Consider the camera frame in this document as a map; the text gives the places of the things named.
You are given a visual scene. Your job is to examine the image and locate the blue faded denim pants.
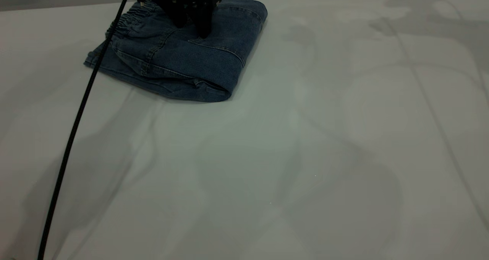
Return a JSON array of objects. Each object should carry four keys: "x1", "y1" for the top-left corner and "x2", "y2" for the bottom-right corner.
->
[{"x1": 83, "y1": 0, "x2": 268, "y2": 102}]

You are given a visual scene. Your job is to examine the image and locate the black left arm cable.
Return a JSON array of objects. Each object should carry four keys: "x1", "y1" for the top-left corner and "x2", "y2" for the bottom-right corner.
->
[{"x1": 37, "y1": 0, "x2": 146, "y2": 260}]

